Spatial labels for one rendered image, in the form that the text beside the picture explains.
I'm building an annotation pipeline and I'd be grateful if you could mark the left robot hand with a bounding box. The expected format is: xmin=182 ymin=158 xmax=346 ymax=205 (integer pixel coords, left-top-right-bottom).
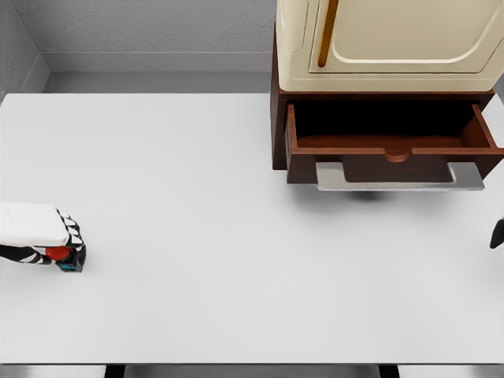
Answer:
xmin=0 ymin=202 xmax=87 ymax=273

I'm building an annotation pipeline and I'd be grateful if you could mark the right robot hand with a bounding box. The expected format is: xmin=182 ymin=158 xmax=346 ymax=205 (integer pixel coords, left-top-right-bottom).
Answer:
xmin=489 ymin=217 xmax=504 ymax=250

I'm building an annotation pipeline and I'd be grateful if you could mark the red button switch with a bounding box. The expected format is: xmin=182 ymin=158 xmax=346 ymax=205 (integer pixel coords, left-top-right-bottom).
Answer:
xmin=44 ymin=245 xmax=83 ymax=274

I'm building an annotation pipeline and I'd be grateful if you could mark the brown wooden drawer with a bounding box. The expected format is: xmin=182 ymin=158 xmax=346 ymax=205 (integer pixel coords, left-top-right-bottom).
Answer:
xmin=284 ymin=99 xmax=504 ymax=186

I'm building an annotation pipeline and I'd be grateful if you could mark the cream cabinet with door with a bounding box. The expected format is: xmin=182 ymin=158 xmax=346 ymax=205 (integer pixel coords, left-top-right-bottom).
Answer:
xmin=274 ymin=0 xmax=504 ymax=92

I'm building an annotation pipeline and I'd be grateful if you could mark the silver drawer handle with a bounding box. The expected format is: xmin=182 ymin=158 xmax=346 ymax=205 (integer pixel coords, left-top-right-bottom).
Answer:
xmin=315 ymin=161 xmax=486 ymax=192

